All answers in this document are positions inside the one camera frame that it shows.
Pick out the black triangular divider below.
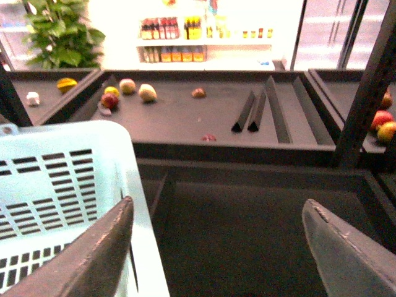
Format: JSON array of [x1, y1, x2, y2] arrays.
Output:
[[231, 91, 256, 133]]

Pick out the white shelf with bottles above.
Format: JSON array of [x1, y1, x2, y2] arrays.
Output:
[[136, 1, 275, 71]]

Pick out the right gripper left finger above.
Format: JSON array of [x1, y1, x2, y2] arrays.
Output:
[[4, 196, 134, 296]]

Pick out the light teal plastic basket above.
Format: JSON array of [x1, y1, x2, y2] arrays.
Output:
[[1, 121, 169, 296]]

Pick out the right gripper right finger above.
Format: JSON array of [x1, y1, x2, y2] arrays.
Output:
[[302, 199, 395, 296]]

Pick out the green potted plant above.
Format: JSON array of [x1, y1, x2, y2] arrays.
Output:
[[24, 1, 105, 69]]

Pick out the black steel upright post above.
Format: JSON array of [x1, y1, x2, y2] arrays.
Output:
[[330, 1, 395, 169]]

